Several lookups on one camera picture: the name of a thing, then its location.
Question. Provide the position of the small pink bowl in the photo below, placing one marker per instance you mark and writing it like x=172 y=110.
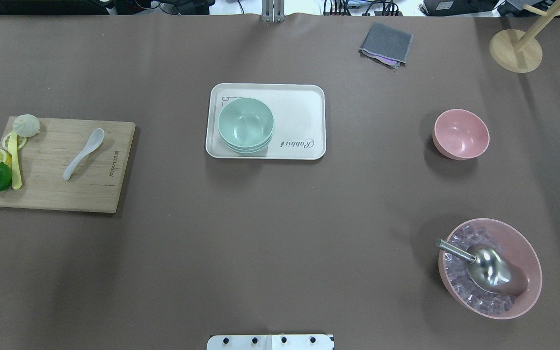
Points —
x=461 y=135

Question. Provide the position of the white ceramic spoon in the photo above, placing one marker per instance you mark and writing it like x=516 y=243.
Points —
x=94 y=141

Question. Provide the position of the large pink ice bowl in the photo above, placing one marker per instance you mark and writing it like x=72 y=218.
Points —
x=511 y=245

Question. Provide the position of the yellow plastic spoon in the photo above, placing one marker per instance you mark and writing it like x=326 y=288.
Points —
x=12 y=147

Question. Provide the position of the white rabbit serving tray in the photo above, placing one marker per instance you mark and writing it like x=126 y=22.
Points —
x=299 y=112

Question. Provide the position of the grey folded cloth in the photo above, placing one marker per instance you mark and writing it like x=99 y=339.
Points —
x=388 y=45

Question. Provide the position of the wooden cutting board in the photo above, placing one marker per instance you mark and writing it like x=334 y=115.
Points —
x=96 y=183

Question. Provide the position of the metal ice scoop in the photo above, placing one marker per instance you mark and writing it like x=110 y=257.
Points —
x=488 y=269

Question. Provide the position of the white steamed bun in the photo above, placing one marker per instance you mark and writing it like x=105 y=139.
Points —
x=26 y=125

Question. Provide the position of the lemon slice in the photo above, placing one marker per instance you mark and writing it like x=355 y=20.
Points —
x=21 y=142

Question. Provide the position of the wooden mug tree stand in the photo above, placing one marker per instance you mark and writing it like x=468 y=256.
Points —
x=519 y=51

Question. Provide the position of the aluminium frame post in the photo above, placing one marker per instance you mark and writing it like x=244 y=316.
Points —
x=273 y=11

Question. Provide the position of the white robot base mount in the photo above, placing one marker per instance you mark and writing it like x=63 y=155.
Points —
x=271 y=342

